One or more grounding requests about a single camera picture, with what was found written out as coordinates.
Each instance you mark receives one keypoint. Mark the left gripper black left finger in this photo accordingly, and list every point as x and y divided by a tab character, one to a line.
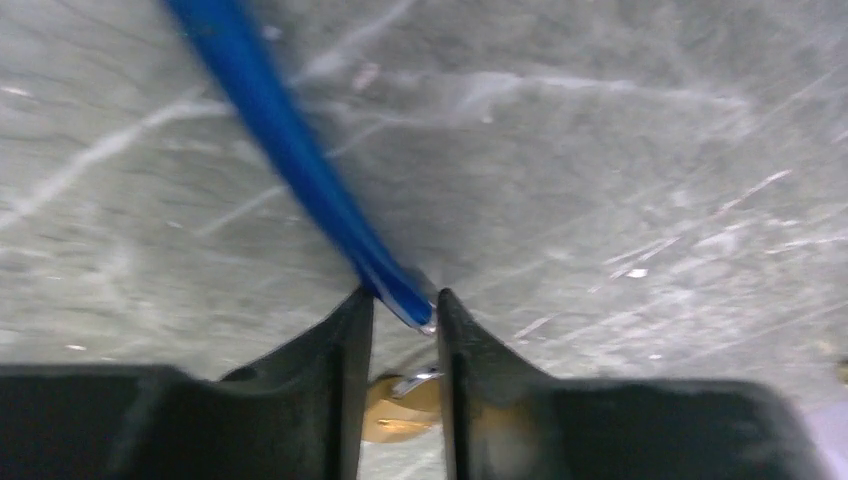
295	413

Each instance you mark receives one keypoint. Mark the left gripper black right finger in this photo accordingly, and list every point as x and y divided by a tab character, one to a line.
503	418

